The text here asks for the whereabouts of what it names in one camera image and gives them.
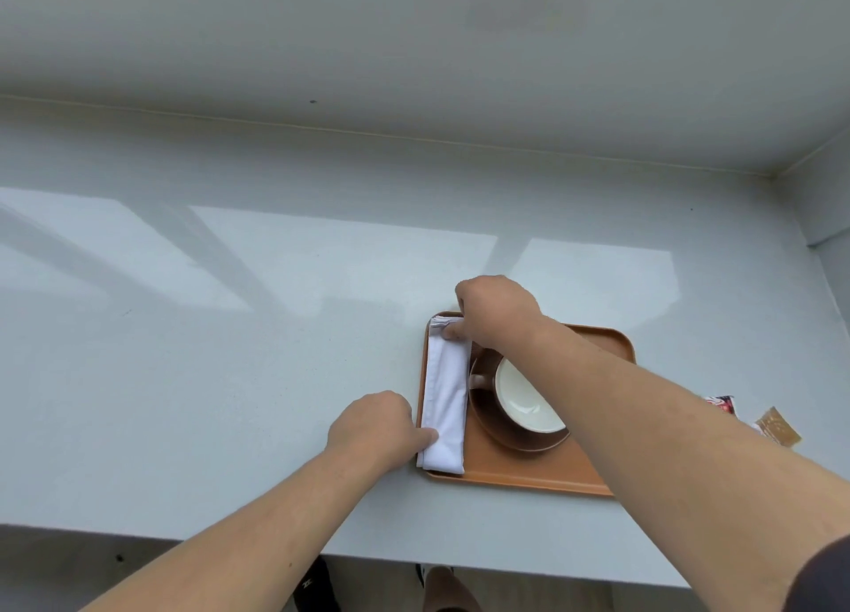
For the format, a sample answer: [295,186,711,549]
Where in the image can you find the person's left hand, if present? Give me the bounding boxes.
[325,391,440,476]

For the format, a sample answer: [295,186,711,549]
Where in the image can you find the person's right hand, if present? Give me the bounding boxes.
[443,275,552,356]

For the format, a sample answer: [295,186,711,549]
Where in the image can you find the white napkin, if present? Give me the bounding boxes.
[416,314,473,477]

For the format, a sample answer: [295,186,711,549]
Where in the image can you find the person's right forearm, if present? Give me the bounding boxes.
[508,318,850,612]

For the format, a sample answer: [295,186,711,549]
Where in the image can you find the person's left forearm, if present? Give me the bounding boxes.
[80,447,386,612]

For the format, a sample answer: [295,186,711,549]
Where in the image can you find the brown saucer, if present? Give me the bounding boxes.
[467,349,571,453]

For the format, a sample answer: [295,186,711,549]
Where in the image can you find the white cup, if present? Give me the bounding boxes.
[467,357,567,435]

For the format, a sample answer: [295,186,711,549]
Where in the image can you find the orange serving tray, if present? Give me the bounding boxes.
[416,311,638,498]

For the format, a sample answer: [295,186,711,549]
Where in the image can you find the person's leg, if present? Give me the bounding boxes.
[422,565,483,612]

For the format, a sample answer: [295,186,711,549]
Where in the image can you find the black shoe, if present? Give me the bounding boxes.
[294,557,342,612]

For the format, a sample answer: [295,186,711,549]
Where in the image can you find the red snack packet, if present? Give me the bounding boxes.
[705,395,765,433]

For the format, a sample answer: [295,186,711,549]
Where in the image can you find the brown sugar packet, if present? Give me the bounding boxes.
[756,406,802,448]

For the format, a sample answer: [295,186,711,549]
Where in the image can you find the person's dark sleeve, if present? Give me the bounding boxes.
[784,535,850,612]

